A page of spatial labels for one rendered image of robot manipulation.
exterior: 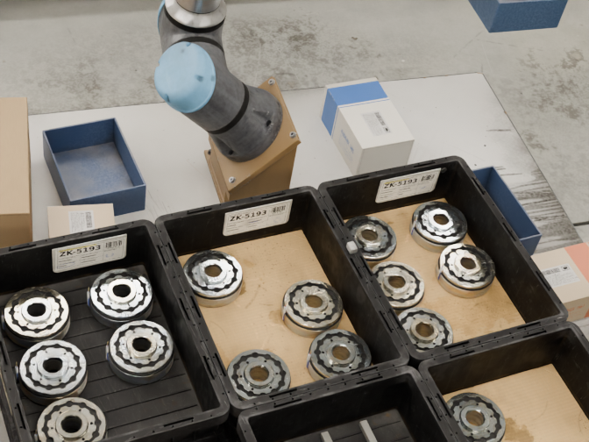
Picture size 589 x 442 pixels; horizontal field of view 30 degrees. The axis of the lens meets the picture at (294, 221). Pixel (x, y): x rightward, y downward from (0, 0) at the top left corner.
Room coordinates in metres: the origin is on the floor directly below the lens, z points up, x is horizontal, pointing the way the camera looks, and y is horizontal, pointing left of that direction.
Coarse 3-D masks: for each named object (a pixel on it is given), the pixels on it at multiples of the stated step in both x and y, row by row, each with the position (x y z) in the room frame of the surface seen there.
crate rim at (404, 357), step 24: (288, 192) 1.34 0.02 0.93; (312, 192) 1.36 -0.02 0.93; (168, 216) 1.23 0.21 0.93; (192, 216) 1.25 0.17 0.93; (168, 240) 1.18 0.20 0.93; (336, 240) 1.26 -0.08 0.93; (192, 312) 1.05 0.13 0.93; (384, 312) 1.12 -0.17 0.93; (216, 360) 0.96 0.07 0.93; (312, 384) 0.96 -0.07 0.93; (336, 384) 0.97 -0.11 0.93; (240, 408) 0.89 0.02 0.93
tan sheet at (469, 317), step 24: (384, 216) 1.43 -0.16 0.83; (408, 216) 1.44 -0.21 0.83; (408, 240) 1.38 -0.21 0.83; (408, 264) 1.32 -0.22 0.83; (432, 264) 1.33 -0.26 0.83; (432, 288) 1.28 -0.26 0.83; (456, 312) 1.23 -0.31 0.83; (480, 312) 1.24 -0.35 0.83; (504, 312) 1.26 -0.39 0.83; (456, 336) 1.18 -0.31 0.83
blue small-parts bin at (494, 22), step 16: (480, 0) 1.78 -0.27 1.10; (496, 0) 1.74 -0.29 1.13; (512, 0) 1.85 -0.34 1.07; (528, 0) 1.76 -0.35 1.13; (544, 0) 1.77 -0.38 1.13; (560, 0) 1.79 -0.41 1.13; (480, 16) 1.77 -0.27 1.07; (496, 16) 1.73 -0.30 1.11; (512, 16) 1.75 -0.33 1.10; (528, 16) 1.76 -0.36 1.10; (544, 16) 1.78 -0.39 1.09; (560, 16) 1.79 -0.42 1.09
